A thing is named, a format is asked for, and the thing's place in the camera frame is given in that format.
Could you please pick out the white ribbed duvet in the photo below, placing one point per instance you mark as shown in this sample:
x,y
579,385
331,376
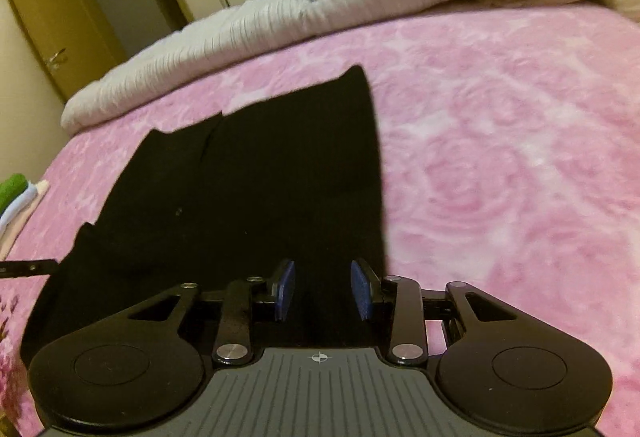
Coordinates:
x,y
228,36

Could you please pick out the green folded cloth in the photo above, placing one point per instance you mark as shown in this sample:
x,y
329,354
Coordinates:
x,y
10,189

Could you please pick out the black garment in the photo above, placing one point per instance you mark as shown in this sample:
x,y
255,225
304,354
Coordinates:
x,y
294,177

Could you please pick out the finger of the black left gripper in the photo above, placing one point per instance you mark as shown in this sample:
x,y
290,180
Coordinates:
x,y
24,269

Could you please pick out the wooden door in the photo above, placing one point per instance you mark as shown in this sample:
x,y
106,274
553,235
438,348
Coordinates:
x,y
74,41

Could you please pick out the pink floral blanket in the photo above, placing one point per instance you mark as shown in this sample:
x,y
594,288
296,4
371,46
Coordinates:
x,y
510,145

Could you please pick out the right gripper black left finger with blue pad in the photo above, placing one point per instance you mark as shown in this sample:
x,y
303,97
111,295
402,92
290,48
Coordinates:
x,y
251,311

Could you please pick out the light blue folded cloth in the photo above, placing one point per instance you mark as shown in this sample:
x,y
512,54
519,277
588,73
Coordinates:
x,y
17,205

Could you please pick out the cream folded cloth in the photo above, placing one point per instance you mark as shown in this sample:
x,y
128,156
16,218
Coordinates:
x,y
17,225

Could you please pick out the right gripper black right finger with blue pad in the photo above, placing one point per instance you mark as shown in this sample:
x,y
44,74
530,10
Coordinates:
x,y
391,310

